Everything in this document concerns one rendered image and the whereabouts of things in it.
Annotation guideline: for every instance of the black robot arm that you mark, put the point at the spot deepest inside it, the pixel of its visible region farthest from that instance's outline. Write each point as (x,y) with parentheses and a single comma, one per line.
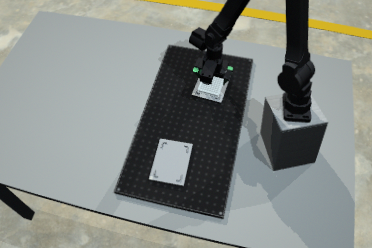
(295,83)

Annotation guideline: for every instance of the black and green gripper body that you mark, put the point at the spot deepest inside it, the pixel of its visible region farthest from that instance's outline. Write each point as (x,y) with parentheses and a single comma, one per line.
(222,73)

